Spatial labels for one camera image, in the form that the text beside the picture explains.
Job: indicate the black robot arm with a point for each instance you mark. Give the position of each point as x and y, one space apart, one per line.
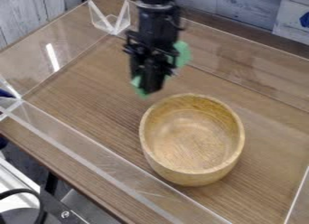
150 45

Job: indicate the brown wooden bowl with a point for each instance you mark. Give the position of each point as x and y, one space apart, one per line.
193 138

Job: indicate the clear acrylic corner bracket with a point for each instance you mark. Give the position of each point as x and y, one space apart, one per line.
111 24

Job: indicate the black table leg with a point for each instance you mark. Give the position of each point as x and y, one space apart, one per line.
51 184

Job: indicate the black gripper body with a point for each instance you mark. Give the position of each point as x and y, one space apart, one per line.
158 29

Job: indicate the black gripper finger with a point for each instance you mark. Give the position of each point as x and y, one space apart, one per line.
136 61
154 73

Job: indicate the green rectangular block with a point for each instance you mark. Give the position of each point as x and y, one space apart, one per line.
178 61

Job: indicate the metal plate with screw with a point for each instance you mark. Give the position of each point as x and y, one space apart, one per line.
58 213

